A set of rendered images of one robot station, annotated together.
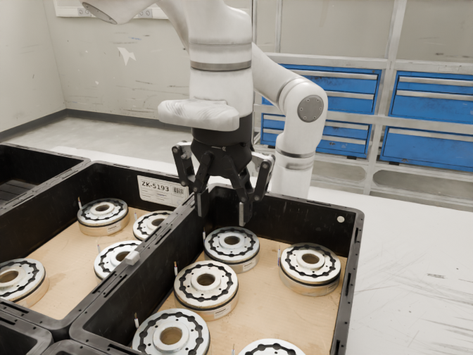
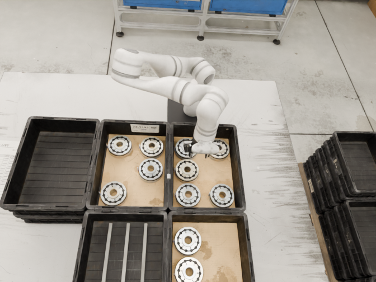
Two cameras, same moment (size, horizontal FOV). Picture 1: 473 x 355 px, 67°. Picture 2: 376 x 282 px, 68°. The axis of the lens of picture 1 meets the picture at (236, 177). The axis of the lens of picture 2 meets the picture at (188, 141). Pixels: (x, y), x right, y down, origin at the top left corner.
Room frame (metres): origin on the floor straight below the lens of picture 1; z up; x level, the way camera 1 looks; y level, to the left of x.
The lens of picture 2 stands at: (0.00, 0.34, 1.96)
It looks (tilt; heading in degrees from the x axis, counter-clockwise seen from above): 59 degrees down; 329
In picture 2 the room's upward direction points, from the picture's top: 11 degrees clockwise
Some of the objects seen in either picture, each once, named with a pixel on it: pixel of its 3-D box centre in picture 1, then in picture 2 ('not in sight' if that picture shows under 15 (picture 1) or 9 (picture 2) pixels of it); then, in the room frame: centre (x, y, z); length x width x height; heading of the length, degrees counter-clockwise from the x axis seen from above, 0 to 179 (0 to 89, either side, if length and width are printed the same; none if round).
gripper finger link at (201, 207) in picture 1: (203, 202); not in sight; (0.43, 0.05, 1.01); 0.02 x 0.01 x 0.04; 158
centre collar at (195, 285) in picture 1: (205, 280); (187, 169); (0.43, 0.05, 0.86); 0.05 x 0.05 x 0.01
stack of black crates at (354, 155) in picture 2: not in sight; (345, 175); (0.24, -1.05, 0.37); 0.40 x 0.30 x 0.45; 160
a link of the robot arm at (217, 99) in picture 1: (214, 87); (205, 135); (0.41, 0.02, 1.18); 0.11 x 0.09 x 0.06; 158
